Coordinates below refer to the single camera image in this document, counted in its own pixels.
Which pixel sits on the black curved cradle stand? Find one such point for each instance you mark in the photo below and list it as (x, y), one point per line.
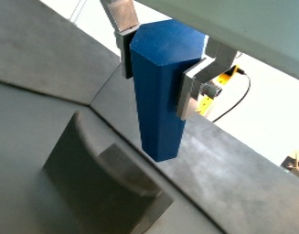
(112, 194)

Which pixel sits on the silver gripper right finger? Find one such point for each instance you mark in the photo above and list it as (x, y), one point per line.
(215, 63)

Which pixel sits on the yellow black tool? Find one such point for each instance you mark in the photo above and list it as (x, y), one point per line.
(212, 89)

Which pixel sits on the blue hexagon prism block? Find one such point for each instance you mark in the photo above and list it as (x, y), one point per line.
(165, 49)

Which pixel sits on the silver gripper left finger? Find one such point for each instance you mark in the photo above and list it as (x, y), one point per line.
(124, 19)

